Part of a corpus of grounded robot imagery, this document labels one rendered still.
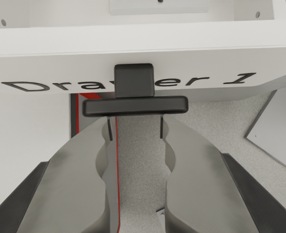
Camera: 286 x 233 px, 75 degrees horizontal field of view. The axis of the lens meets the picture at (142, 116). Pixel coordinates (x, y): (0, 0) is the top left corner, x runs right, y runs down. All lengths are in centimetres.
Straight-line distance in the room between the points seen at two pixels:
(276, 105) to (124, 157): 88
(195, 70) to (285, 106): 114
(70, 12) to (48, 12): 2
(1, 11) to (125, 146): 90
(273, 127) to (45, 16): 116
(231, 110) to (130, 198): 74
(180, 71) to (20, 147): 25
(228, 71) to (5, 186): 32
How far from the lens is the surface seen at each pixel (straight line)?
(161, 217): 111
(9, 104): 34
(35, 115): 32
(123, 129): 104
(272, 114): 124
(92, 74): 16
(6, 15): 23
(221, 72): 18
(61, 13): 25
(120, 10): 23
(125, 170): 106
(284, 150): 127
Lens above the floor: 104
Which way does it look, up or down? 86 degrees down
